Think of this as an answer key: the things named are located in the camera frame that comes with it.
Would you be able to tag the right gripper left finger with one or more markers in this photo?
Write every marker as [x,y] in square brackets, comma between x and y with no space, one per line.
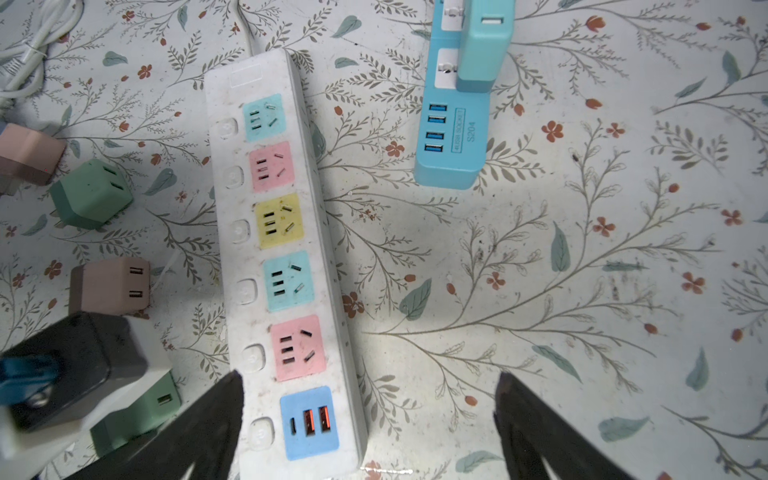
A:
[199,444]

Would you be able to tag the teal charger cube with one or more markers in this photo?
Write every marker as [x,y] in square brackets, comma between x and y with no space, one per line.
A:
[487,30]

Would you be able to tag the pink charger cube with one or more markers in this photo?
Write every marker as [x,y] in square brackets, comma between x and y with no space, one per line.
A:
[27,155]
[117,286]

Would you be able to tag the green charger cube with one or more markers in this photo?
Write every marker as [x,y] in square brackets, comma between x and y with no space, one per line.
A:
[90,195]
[150,411]

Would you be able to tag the pink charger cube upper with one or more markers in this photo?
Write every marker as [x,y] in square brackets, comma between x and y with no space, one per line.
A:
[27,155]

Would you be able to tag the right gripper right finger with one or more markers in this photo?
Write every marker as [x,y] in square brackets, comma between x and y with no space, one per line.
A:
[536,440]

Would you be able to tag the teal USB power strip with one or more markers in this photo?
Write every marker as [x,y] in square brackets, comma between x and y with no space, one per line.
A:
[454,125]

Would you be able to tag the floral table mat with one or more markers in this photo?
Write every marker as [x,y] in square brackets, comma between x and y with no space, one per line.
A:
[612,253]

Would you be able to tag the white multicolour power strip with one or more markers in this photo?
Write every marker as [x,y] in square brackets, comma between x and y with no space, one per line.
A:
[288,335]

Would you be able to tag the pink charger cube lower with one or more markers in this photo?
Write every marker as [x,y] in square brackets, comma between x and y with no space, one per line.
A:
[117,286]

